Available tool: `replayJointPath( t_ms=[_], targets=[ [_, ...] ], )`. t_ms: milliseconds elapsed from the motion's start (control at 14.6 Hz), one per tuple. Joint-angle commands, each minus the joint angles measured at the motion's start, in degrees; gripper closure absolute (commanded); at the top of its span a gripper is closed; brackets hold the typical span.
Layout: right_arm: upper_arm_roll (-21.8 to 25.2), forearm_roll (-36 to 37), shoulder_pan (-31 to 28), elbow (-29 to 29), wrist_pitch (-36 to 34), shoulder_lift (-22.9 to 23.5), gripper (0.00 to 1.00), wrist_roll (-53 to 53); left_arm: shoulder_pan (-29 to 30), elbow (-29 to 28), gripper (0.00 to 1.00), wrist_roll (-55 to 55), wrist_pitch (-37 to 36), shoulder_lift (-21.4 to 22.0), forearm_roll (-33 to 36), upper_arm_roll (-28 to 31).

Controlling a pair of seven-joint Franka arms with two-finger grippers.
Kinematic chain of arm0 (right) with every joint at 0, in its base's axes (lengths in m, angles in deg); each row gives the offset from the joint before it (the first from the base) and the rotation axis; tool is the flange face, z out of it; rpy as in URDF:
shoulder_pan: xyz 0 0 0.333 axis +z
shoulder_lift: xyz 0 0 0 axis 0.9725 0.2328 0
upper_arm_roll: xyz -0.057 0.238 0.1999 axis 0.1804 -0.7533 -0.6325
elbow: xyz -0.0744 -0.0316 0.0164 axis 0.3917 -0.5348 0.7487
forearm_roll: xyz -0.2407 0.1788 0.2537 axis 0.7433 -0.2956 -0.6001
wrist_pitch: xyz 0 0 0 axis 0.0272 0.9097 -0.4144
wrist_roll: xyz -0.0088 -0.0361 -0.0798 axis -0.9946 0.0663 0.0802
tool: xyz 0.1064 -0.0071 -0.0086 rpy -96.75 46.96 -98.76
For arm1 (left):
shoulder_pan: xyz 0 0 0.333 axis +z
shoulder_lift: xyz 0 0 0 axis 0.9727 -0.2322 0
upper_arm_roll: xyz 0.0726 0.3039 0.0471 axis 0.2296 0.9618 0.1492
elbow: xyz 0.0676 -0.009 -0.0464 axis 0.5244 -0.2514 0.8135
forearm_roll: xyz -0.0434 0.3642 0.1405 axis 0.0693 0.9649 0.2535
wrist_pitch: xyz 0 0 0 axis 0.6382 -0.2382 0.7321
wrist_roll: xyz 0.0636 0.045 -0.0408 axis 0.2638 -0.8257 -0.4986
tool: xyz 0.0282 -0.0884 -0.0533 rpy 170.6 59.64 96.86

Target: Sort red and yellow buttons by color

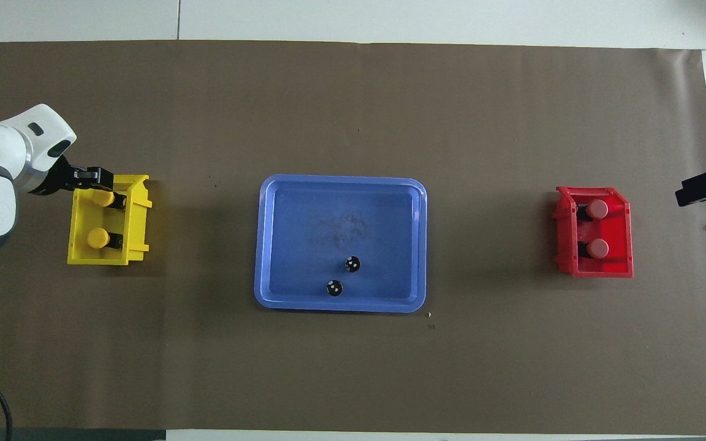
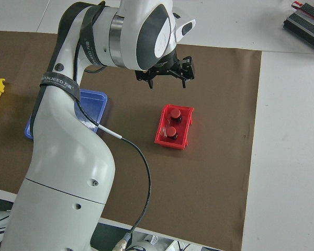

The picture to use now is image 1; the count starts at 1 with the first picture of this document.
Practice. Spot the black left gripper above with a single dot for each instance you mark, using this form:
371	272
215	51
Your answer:
53	177

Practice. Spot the red push button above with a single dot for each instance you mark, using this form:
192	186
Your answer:
598	209
598	248

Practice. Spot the yellow plastic bin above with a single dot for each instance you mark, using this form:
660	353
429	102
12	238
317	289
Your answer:
80	251

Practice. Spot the yellow push button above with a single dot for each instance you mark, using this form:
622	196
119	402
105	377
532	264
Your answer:
98	237
103	198

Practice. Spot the brown paper mat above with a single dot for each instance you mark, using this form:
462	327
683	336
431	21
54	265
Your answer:
488	122

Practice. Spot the red plastic bin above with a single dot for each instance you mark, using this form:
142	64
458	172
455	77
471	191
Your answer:
616	263

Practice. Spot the black cylindrical capacitor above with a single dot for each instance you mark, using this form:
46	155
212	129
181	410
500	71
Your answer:
353	264
334	288

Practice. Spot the blue plastic tray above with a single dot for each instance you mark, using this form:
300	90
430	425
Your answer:
383	245

